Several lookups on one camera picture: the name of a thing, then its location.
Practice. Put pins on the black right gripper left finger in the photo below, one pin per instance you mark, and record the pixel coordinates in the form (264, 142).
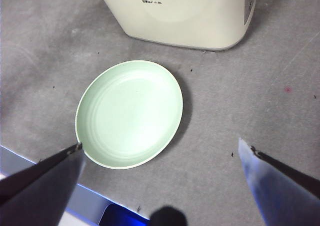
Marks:
(37, 193)

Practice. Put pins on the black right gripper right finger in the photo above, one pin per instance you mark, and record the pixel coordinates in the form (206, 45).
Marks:
(282, 193)

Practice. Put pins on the pale green round plate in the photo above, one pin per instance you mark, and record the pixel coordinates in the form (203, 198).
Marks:
(130, 111)

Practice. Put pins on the cream toaster with chrome top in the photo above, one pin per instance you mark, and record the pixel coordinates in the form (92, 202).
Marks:
(180, 19)

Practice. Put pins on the black round object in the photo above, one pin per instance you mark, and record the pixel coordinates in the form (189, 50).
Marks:
(168, 217)

